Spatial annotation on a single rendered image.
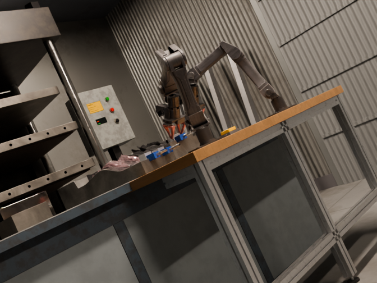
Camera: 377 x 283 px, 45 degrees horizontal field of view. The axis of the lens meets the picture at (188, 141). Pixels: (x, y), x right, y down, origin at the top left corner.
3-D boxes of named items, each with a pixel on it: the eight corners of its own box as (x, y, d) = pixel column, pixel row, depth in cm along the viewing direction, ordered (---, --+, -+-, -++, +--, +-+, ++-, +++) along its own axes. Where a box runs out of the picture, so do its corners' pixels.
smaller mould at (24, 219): (53, 217, 180) (46, 200, 181) (18, 232, 170) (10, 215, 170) (35, 226, 195) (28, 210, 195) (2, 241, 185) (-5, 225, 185)
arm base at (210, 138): (179, 137, 185) (190, 131, 180) (210, 124, 199) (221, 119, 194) (188, 154, 185) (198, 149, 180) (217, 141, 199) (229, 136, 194)
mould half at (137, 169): (177, 160, 207) (166, 138, 207) (146, 173, 184) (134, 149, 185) (102, 195, 232) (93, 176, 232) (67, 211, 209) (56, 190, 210)
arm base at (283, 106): (260, 104, 227) (270, 99, 222) (280, 96, 241) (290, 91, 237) (266, 119, 227) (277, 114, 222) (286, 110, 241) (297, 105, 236)
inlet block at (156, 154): (172, 154, 190) (167, 142, 190) (166, 156, 185) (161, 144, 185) (149, 165, 196) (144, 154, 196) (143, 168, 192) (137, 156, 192)
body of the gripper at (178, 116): (162, 122, 214) (161, 107, 212) (177, 117, 221) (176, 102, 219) (172, 124, 210) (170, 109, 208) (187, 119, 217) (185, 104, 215)
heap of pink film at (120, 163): (148, 159, 210) (142, 144, 210) (126, 168, 195) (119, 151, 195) (110, 178, 223) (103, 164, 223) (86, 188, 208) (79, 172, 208)
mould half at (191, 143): (212, 144, 229) (201, 119, 230) (177, 160, 212) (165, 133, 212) (157, 170, 266) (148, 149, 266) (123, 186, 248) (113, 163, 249)
